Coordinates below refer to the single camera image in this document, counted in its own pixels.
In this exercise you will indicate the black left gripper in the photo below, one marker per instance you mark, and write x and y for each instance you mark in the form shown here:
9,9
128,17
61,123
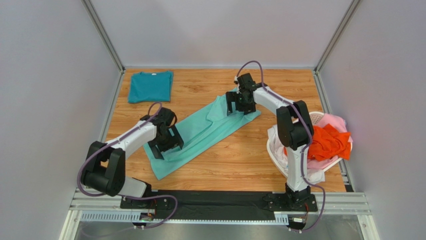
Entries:
175,139

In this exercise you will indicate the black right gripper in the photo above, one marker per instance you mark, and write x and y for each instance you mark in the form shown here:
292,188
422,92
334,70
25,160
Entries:
240,99

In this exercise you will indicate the mint green t shirt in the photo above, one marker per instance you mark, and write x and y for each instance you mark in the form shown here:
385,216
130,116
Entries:
199,131

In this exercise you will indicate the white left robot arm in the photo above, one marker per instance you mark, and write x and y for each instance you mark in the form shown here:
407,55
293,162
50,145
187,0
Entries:
104,169

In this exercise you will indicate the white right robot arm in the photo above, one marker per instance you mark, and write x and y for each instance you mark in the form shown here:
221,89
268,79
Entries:
288,113

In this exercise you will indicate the folded teal t shirt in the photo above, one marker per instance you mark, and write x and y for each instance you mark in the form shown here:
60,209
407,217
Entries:
150,87

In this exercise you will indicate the black cloth strip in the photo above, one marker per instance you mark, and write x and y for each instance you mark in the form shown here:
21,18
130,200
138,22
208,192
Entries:
221,205

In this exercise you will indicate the orange t shirt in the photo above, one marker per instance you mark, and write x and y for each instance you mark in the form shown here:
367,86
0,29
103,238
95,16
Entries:
327,141

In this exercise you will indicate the pink t shirt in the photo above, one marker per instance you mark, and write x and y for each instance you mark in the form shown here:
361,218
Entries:
340,124

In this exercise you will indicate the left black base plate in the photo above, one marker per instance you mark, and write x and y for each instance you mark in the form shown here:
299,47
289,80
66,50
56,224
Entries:
157,203

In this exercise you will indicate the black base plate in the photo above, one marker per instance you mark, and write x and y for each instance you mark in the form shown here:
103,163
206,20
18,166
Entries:
157,203
293,202

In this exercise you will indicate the right aluminium corner post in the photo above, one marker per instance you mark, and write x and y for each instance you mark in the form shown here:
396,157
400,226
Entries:
353,6

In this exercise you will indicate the aluminium corner post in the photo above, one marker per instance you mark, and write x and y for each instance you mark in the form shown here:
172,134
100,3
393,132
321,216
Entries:
353,6
97,22

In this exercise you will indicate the aluminium front rail frame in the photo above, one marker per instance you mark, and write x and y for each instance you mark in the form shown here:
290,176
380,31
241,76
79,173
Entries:
334,204

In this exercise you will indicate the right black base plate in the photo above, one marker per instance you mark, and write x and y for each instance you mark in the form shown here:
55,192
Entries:
293,202

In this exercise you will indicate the left aluminium corner post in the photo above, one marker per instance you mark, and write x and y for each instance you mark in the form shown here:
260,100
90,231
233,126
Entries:
97,22

